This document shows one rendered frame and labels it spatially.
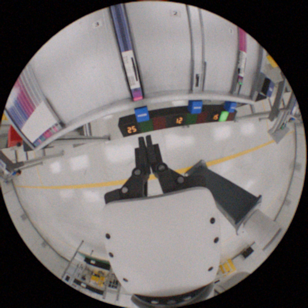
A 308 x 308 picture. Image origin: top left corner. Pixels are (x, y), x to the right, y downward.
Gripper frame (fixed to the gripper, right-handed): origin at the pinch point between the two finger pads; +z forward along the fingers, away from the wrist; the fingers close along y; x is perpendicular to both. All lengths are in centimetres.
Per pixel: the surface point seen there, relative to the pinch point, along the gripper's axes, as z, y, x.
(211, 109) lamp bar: 11.8, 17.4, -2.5
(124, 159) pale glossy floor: 44, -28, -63
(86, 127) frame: 46, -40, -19
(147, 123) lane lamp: 11.1, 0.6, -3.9
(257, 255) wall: -495, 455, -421
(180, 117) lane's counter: 11.1, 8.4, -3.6
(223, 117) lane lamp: 11.1, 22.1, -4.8
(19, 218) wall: -158, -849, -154
